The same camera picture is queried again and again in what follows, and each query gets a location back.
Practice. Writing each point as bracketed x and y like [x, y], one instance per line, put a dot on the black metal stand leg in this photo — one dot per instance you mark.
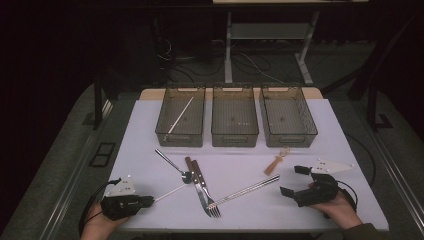
[97, 110]

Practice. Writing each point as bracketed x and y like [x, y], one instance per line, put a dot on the black metal stand with brace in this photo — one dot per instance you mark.
[372, 106]

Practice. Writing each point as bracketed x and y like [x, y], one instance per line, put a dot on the black floor frame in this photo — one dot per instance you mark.
[101, 155]

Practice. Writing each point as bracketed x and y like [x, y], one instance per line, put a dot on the metal floor rail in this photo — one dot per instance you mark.
[81, 166]
[400, 173]

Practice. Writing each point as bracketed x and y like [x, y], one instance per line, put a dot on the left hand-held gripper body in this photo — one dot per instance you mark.
[120, 205]

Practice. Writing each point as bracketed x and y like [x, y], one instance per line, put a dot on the person's left hand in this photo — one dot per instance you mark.
[96, 226]

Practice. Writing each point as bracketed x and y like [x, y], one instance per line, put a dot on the small wooden spoon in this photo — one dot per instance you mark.
[273, 165]

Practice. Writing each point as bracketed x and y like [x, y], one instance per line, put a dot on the grey metal stand with shelf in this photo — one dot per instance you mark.
[266, 30]

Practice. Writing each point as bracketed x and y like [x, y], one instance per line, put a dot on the translucent grey plastic bin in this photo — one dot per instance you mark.
[286, 116]
[233, 116]
[193, 123]

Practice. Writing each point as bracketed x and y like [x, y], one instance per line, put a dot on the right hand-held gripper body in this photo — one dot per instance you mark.
[321, 191]

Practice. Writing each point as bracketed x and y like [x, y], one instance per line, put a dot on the metal chopstick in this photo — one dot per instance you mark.
[243, 190]
[243, 194]

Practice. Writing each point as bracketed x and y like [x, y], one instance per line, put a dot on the person's right hand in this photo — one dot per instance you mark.
[343, 211]

